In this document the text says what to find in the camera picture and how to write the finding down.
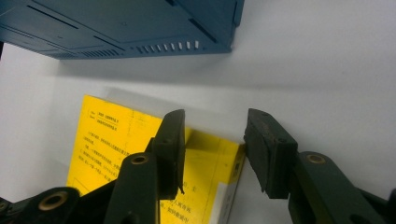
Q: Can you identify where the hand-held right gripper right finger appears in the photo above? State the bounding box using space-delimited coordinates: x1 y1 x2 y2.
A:
243 107 390 224

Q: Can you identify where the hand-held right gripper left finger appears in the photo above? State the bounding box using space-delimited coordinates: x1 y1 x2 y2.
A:
104 108 187 224

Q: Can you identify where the yellow book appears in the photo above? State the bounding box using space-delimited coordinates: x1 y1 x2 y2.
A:
65 94 248 224

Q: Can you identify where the blue plastic book rack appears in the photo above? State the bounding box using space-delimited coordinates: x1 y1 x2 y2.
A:
0 0 246 60

